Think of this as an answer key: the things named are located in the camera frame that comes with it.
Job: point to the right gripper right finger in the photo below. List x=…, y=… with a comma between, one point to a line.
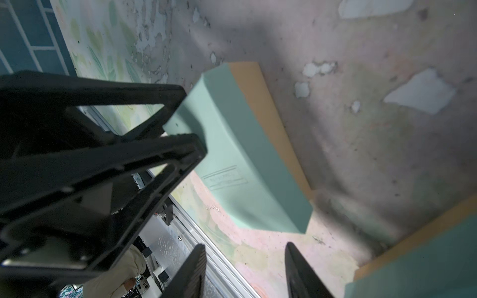
x=302, y=281

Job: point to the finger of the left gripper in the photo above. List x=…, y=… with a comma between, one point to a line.
x=68, y=216
x=43, y=112

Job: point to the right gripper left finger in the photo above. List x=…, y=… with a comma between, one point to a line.
x=189, y=281

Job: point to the green lid box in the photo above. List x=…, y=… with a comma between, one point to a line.
x=437, y=261
x=250, y=167

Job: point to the aluminium front rail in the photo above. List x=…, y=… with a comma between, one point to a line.
x=166, y=241

